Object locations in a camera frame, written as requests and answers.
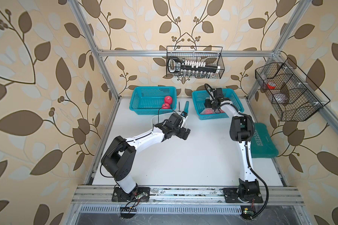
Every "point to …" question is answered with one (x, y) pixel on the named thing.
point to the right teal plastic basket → (199, 97)
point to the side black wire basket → (291, 94)
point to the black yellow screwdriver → (179, 106)
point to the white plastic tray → (157, 118)
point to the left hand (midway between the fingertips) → (182, 126)
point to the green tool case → (262, 145)
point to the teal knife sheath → (186, 107)
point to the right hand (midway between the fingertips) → (209, 103)
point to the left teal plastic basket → (149, 100)
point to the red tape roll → (271, 85)
